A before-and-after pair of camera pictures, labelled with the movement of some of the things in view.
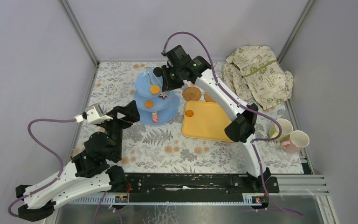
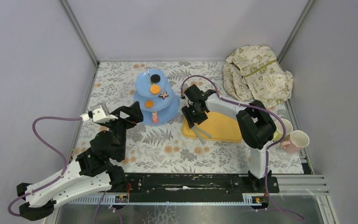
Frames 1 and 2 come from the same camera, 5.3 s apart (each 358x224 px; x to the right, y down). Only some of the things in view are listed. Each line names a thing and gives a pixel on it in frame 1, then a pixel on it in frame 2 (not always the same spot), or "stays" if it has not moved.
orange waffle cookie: (154, 89) stays
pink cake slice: (154, 117) stays
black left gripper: (113, 118) stays
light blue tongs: (159, 80) -> (196, 129)
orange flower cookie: (149, 104) stays
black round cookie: (157, 71) -> (155, 78)
